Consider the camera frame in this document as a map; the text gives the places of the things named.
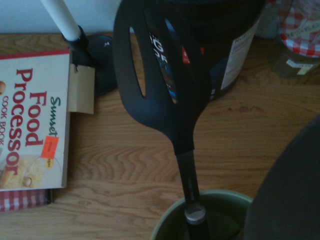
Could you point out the beige paper tag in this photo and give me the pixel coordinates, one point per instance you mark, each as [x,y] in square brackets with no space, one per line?
[82,90]

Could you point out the black slotted spatula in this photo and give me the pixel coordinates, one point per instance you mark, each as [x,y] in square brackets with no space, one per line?
[160,112]

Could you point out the black tub with white label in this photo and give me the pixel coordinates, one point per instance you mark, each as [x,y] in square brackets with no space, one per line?
[225,32]

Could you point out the white pole black base stand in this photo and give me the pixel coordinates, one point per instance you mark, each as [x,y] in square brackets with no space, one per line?
[102,62]

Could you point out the dark grey rounded utensil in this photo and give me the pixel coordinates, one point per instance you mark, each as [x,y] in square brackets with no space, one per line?
[287,187]

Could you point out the Sunset Food Processor cookbook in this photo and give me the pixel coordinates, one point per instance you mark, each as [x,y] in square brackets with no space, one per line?
[32,120]

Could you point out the glass jar red checked lid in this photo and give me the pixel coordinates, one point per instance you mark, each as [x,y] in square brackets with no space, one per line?
[297,37]

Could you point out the red checked book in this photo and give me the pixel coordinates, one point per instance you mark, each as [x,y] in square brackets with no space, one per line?
[22,200]

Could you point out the green textured ceramic utensil holder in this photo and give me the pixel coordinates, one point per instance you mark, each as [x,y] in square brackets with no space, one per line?
[172,212]

